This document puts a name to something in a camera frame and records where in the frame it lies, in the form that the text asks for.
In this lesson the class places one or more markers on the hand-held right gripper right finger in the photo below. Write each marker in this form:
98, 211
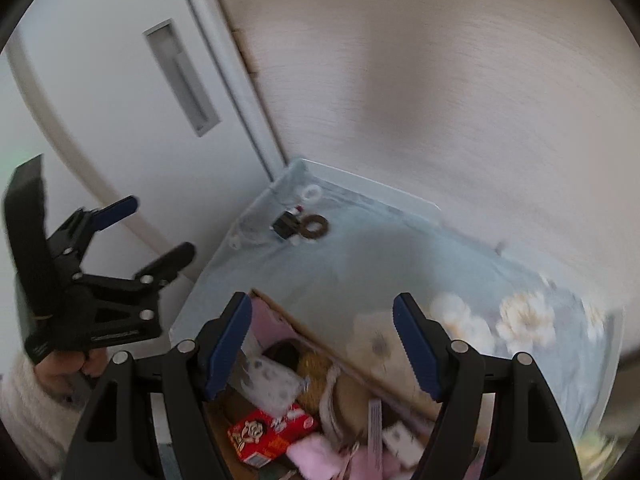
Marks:
417, 345

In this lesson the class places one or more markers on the cardboard box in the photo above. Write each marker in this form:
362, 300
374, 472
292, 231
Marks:
395, 394

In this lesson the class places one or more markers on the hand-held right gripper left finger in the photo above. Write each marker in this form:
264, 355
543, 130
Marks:
227, 345

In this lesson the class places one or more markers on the dotted clear plastic packet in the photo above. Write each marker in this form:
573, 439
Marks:
272, 380

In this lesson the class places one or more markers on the black cloth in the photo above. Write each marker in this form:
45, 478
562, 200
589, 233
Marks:
282, 355

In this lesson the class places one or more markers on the brown hair scrunchie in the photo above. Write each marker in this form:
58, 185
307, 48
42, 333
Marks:
302, 227

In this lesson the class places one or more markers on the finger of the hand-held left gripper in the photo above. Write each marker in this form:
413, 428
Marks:
117, 210
125, 310

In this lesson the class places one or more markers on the red cartoon drink carton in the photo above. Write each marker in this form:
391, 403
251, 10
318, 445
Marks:
265, 435

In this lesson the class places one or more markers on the beige woven item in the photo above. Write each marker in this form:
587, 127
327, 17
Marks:
345, 390

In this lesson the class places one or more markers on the smooth pink cloth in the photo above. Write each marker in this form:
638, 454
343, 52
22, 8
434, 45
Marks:
267, 320

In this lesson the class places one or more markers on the person's left hand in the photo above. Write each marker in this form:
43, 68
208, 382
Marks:
60, 370

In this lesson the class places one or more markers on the long lavender paper box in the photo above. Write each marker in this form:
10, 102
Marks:
375, 425

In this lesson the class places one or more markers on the small black item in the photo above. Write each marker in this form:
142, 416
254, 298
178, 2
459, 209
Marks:
284, 224

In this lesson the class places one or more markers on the floral light blue tablecloth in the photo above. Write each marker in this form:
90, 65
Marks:
375, 260

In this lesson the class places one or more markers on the person's left forearm white sleeve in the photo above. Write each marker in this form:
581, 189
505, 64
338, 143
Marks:
25, 410

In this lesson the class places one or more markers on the white printed tissue pack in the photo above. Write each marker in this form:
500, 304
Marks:
400, 440

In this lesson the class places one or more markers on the pink fluffy cloth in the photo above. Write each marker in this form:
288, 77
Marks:
312, 455

